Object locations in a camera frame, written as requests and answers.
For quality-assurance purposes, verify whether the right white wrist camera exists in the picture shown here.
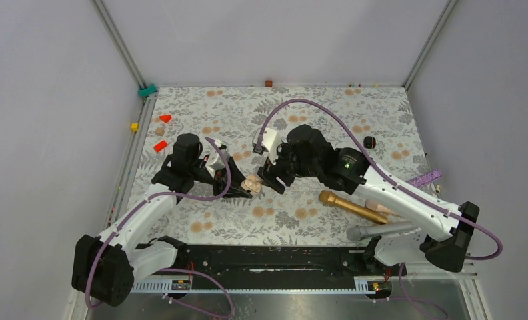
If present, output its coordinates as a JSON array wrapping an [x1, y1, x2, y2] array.
[[253, 128, 282, 165]]

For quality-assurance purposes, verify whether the beige cube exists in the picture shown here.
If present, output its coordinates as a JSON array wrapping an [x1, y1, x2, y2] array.
[[155, 127, 165, 136]]

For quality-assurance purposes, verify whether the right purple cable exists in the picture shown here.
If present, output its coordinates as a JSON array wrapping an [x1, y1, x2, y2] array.
[[255, 99, 503, 320]]

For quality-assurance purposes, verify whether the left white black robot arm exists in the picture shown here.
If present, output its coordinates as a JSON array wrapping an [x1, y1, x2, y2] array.
[[71, 133, 252, 309]]

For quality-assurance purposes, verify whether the grey microphone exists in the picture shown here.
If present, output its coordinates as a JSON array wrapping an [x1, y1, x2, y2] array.
[[346, 222, 417, 242]]

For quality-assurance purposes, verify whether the purple glitter microphone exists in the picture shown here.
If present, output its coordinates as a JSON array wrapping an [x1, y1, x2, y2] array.
[[408, 170, 442, 188]]

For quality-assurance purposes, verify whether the purple cable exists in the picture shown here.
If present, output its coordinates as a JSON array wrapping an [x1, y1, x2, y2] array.
[[255, 99, 503, 320], [85, 137, 236, 320]]

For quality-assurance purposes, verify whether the red triangular block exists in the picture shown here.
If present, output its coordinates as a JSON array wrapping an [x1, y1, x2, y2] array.
[[159, 114, 172, 123]]

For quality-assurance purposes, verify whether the pink earbud charging case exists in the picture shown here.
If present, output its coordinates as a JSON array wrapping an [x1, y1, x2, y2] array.
[[241, 173, 262, 194]]

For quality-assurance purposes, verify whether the teal block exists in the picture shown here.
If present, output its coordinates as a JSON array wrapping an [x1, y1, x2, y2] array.
[[138, 84, 158, 98]]

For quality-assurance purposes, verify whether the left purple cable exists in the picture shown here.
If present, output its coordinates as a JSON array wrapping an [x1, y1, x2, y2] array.
[[85, 137, 236, 320]]

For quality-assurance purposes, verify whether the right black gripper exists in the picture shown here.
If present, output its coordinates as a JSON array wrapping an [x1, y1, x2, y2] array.
[[258, 139, 321, 195]]

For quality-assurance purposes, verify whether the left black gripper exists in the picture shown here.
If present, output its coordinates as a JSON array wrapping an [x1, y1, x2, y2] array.
[[190, 157, 255, 198]]

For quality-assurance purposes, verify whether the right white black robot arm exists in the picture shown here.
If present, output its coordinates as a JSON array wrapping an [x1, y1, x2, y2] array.
[[253, 125, 479, 275]]

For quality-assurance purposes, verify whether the black earbud case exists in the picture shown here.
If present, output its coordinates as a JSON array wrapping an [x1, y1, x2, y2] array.
[[363, 136, 377, 149]]

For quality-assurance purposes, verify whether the floral table mat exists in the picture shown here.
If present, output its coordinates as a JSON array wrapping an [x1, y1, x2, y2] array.
[[121, 87, 431, 246]]

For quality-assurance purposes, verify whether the red flat block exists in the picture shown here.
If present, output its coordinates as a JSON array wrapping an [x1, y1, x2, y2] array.
[[153, 141, 168, 153]]

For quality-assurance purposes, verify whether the gold microphone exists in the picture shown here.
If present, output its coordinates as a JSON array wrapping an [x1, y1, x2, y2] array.
[[319, 190, 388, 225]]

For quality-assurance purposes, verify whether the pink microphone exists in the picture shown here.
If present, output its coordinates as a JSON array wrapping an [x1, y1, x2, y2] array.
[[365, 199, 398, 216]]

